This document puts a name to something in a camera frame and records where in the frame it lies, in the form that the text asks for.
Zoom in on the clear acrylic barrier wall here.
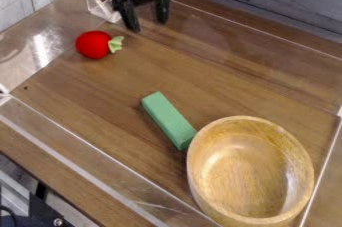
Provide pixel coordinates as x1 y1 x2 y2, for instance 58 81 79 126
0 0 342 227

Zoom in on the black cable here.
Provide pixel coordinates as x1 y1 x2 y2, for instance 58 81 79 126
0 205 19 227

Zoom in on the wooden bowl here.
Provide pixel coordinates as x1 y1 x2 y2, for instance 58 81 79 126
187 116 316 227

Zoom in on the black clamp mount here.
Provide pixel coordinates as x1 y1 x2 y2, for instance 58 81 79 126
28 183 75 227

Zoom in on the red plush strawberry toy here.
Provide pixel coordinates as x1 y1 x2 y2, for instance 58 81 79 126
75 30 124 59

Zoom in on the clear acrylic corner bracket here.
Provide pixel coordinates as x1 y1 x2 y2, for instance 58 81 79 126
86 0 122 23

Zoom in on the green rectangular block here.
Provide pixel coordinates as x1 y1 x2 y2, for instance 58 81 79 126
142 92 197 151

